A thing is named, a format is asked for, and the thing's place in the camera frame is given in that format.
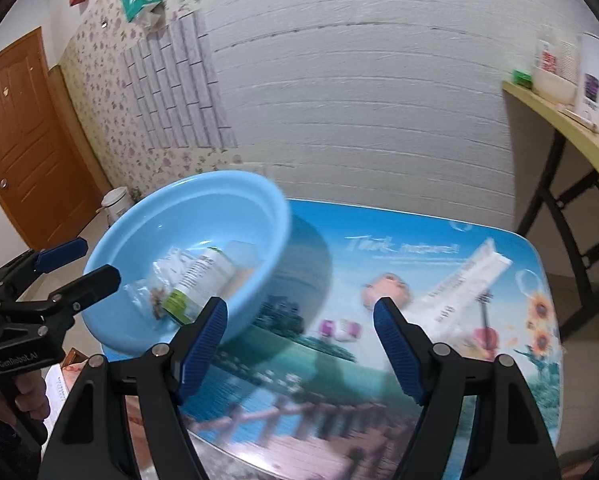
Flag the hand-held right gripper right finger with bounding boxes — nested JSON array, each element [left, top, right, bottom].
[[373, 296, 563, 480]]

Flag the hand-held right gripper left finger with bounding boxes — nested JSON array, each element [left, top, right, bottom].
[[38, 297, 229, 480]]

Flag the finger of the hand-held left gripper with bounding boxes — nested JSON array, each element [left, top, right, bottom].
[[0, 265, 122, 314], [0, 237, 89, 311]]

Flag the clear plastic snack bag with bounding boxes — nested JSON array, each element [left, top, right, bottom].
[[124, 247, 200, 323]]

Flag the small pink cat figurine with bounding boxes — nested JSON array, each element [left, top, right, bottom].
[[319, 317, 363, 343]]

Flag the white green garbage bag roll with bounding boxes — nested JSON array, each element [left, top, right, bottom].
[[160, 247, 236, 323]]

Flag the long white paper packet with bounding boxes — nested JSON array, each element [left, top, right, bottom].
[[413, 237, 513, 341]]

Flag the clear toothpick box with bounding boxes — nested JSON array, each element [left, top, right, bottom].
[[220, 240, 261, 298]]

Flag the blue plastic basin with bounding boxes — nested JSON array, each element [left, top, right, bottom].
[[83, 170, 293, 356]]

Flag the person's left hand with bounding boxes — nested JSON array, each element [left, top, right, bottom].
[[14, 366, 51, 425]]

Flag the white rice cooker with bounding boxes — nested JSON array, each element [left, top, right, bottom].
[[101, 186, 135, 228]]

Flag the brown wooden door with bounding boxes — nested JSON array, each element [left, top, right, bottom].
[[0, 26, 103, 251]]

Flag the wooden folding table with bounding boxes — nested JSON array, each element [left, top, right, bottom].
[[502, 80, 599, 341]]

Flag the white bowl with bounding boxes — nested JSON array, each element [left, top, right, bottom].
[[532, 64, 577, 106]]

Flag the clear plastic drink bottle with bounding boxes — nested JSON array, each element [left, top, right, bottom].
[[535, 39, 560, 73]]

